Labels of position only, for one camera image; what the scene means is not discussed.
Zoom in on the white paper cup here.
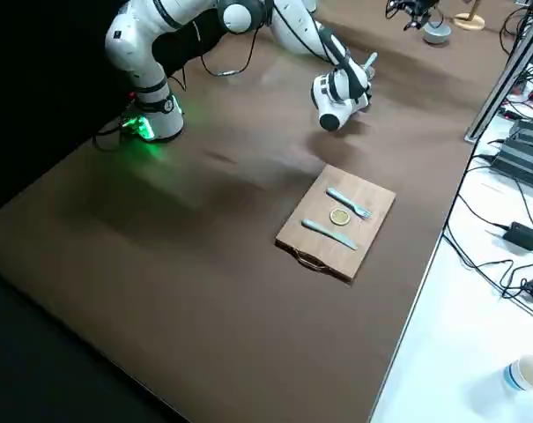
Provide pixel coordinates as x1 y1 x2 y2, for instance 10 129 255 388
501 354 533 398

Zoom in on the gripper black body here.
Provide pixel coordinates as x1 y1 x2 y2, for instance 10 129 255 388
405 0 441 15

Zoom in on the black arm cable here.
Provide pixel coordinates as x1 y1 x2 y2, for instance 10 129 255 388
171 24 261 92

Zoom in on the green plastic knife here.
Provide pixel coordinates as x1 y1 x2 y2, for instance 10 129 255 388
300 219 359 252

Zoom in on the black power supply box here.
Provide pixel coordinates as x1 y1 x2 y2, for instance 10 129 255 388
490 118 533 189

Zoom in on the grey-blue round bowl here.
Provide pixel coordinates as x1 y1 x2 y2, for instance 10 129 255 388
423 21 451 46

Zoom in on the wooden cutting board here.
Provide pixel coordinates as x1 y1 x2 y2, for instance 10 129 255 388
274 165 397 284

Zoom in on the wooden cup stand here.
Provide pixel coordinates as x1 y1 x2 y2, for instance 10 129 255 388
452 0 486 32

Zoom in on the aluminium frame profile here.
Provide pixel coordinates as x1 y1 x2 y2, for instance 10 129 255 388
463 0 533 143

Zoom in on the blue plastic fork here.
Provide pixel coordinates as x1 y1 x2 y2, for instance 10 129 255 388
326 187 374 220

